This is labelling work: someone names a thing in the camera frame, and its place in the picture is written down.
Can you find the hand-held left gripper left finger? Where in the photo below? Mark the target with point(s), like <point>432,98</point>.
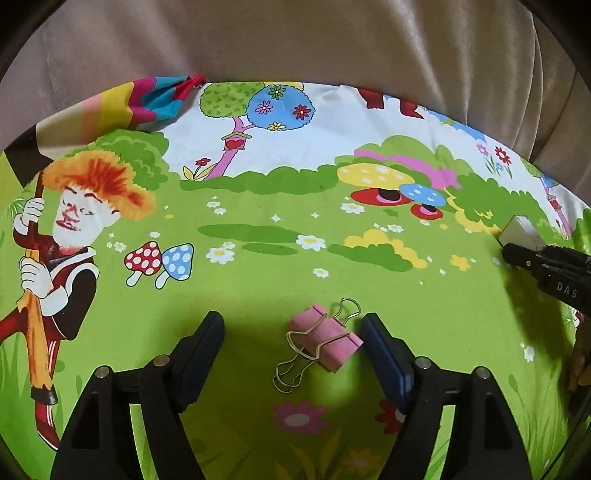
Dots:
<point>203,350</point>

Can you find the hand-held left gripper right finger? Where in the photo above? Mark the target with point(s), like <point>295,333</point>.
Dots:
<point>383,355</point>

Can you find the cartoon printed blanket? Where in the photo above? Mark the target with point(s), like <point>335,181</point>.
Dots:
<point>277,207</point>

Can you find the frosted white box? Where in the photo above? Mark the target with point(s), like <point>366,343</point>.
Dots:
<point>519,230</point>

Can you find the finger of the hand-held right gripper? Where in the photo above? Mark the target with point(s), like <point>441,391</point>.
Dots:
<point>524,258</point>

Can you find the person's right hand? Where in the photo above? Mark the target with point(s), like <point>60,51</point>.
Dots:
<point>579,355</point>

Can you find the pink binder clip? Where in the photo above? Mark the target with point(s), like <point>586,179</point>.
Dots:
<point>323,341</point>

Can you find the beige velvet sofa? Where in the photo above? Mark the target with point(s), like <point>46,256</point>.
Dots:
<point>300,37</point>

